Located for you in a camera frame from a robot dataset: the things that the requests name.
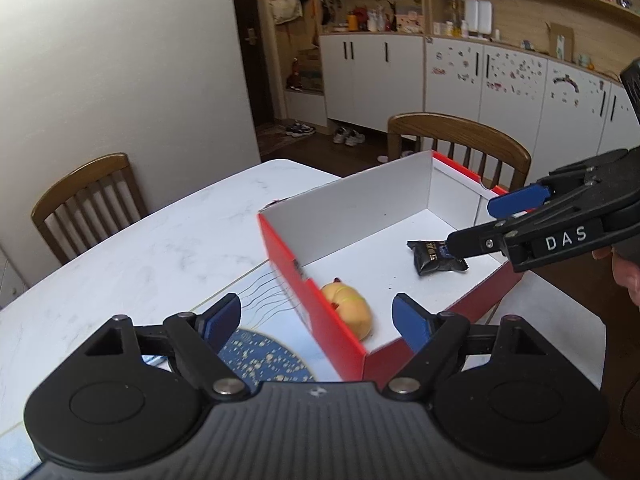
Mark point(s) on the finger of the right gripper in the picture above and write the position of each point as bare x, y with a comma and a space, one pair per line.
522, 200
488, 238

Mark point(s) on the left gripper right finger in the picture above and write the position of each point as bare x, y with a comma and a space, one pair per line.
440, 344

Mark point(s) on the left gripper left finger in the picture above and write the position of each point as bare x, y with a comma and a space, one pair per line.
191, 342

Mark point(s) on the black snack packet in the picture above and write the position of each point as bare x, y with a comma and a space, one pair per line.
430, 256

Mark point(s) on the yellow plush toy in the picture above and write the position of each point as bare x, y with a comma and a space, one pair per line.
350, 307

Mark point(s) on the person's right hand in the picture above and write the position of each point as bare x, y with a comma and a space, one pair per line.
626, 274

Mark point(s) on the white floor cabinets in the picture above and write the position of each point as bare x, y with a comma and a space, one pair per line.
557, 112

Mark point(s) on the wooden chair behind box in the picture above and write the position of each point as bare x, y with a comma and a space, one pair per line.
463, 133

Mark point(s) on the red white cardboard box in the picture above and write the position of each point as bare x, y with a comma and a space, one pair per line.
357, 229

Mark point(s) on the white grey sneakers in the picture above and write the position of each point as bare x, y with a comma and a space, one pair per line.
348, 137

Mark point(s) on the wooden chair at left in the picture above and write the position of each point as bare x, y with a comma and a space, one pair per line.
92, 203

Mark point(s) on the black white sneakers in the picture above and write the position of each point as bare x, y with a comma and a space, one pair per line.
298, 130

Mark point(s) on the hanging canvas tote bag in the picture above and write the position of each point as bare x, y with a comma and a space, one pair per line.
285, 11

